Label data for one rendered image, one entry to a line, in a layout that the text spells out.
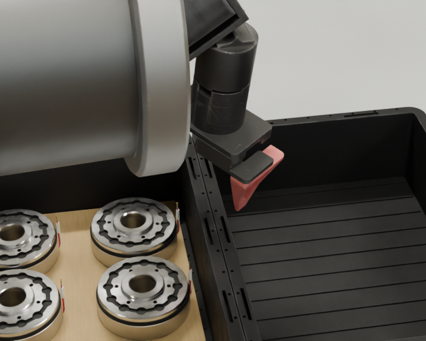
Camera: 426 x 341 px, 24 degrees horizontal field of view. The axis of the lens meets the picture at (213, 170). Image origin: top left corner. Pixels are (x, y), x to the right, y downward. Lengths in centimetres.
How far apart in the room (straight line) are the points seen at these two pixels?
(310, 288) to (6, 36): 87
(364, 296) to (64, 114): 85
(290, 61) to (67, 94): 150
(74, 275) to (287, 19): 93
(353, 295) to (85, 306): 31
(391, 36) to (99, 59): 162
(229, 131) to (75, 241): 31
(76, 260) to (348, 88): 72
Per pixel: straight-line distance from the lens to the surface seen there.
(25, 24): 31
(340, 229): 123
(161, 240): 116
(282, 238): 121
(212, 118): 98
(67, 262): 119
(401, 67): 182
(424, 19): 199
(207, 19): 89
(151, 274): 111
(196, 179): 114
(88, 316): 112
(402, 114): 127
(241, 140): 99
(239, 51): 93
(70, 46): 31
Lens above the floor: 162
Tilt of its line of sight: 37 degrees down
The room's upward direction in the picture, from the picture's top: straight up
